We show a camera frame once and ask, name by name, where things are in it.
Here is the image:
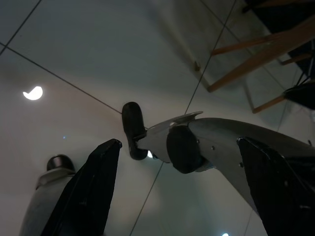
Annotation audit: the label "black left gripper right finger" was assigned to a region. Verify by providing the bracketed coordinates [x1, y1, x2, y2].
[237, 136, 315, 236]

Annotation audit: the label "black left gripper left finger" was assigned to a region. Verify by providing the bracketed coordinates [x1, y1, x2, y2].
[41, 139, 123, 236]

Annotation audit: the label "silver robot left leg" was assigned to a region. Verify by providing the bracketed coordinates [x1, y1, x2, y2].
[19, 154, 76, 236]

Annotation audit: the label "black chair wooden legs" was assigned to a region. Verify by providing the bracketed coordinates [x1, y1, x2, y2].
[207, 0, 315, 93]
[246, 78, 315, 114]

